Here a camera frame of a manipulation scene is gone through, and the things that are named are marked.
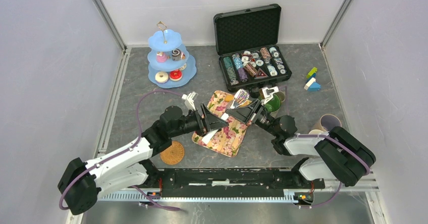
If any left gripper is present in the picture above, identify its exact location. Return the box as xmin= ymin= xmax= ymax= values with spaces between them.
xmin=169 ymin=102 xmax=229 ymax=138

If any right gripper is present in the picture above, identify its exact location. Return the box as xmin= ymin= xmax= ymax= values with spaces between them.
xmin=225 ymin=99 xmax=279 ymax=138

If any square yellow biscuit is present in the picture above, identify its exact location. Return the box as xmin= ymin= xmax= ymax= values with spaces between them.
xmin=224 ymin=95 xmax=234 ymax=102

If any red glazed donut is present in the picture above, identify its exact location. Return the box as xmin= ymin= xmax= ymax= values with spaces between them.
xmin=169 ymin=70 xmax=183 ymax=81

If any chocolate sprinkled donut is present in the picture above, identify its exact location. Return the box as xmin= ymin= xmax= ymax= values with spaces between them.
xmin=179 ymin=63 xmax=187 ymax=71

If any white glazed donut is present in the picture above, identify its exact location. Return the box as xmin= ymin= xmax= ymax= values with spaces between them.
xmin=155 ymin=71 xmax=169 ymax=84

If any chocolate swirl cake roll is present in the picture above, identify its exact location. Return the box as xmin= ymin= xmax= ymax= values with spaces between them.
xmin=171 ymin=48 xmax=186 ymax=62

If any pink cupcake with topping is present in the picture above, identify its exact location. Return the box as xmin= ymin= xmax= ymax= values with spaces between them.
xmin=156 ymin=51 xmax=169 ymax=63

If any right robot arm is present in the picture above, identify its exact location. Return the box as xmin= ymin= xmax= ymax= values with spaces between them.
xmin=226 ymin=86 xmax=376 ymax=188

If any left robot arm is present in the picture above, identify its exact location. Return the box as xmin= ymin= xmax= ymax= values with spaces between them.
xmin=58 ymin=104 xmax=228 ymax=215

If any floral rectangular tray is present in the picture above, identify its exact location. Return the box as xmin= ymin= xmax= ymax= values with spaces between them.
xmin=191 ymin=90 xmax=247 ymax=157

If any green-inside floral mug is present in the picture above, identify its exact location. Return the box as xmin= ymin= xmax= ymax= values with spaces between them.
xmin=264 ymin=94 xmax=281 ymax=113

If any small beige cup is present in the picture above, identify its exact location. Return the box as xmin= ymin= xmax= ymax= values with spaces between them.
xmin=275 ymin=91 xmax=286 ymax=104

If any woven rattan coaster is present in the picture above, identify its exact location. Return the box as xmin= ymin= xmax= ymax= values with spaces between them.
xmin=160 ymin=141 xmax=185 ymax=165

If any blue three-tier cake stand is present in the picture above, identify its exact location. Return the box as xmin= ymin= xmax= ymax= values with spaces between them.
xmin=147 ymin=21 xmax=197 ymax=89

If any colourful toy block stack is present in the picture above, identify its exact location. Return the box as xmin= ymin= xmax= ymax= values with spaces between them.
xmin=304 ymin=67 xmax=321 ymax=92

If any yellow mug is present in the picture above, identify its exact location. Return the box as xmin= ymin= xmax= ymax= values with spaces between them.
xmin=309 ymin=129 xmax=328 ymax=135

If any black poker chip case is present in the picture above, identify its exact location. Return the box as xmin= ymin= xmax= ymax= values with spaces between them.
xmin=213 ymin=4 xmax=292 ymax=98

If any beige mug purple inside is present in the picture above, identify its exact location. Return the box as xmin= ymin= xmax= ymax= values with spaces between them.
xmin=311 ymin=114 xmax=342 ymax=132

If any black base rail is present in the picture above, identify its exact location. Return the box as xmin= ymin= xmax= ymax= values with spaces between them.
xmin=137 ymin=167 xmax=314 ymax=189

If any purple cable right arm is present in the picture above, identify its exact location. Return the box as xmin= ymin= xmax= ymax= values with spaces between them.
xmin=277 ymin=85 xmax=371 ymax=209

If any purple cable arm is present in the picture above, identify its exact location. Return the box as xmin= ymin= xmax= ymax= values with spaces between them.
xmin=277 ymin=85 xmax=371 ymax=209
xmin=59 ymin=89 xmax=188 ymax=212

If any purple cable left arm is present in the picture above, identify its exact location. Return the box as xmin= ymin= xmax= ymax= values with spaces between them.
xmin=59 ymin=89 xmax=188 ymax=212

